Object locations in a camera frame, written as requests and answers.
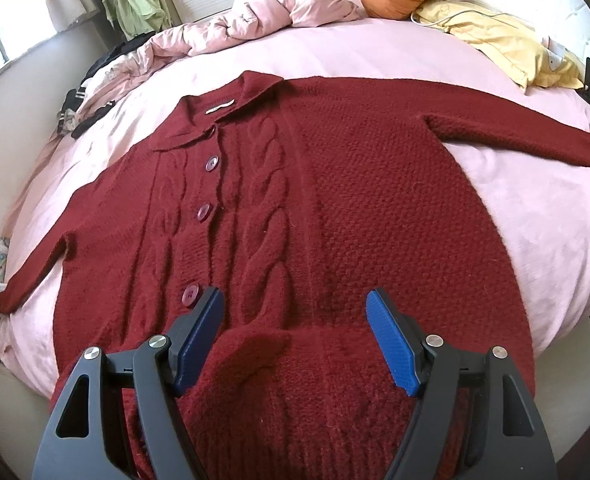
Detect dark red knit cardigan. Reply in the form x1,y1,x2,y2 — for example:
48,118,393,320
0,72,590,479

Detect pink bed sheet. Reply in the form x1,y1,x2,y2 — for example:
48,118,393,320
0,18,590,400

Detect black white striped garment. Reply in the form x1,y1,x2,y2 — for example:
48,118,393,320
55,86,116,140

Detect yellow pillow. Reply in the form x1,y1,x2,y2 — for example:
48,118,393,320
411,0,584,90

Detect pink crumpled duvet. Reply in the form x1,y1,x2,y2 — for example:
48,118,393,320
82,0,361,112

